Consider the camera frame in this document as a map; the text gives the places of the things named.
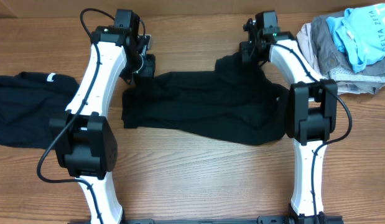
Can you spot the black t-shirt with logo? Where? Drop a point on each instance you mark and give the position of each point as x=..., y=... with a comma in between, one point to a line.
x=235, y=102

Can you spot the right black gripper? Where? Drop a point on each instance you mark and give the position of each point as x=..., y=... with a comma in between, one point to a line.
x=245, y=58

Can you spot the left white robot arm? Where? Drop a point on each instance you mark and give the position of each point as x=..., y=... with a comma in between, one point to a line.
x=82, y=138

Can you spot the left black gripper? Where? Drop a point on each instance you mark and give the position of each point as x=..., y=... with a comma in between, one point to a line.
x=148, y=70

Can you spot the grey folded shorts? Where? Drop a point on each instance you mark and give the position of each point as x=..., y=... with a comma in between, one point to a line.
x=327, y=53

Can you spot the white patterned folded cloth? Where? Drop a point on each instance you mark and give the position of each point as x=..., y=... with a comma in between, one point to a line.
x=343, y=74

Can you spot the beige folded garment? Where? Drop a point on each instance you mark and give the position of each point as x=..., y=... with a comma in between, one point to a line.
x=306, y=47

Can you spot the light blue printed t-shirt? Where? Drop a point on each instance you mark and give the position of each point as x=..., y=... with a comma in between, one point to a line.
x=360, y=34

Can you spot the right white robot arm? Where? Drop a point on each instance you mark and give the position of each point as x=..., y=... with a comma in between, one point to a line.
x=310, y=115

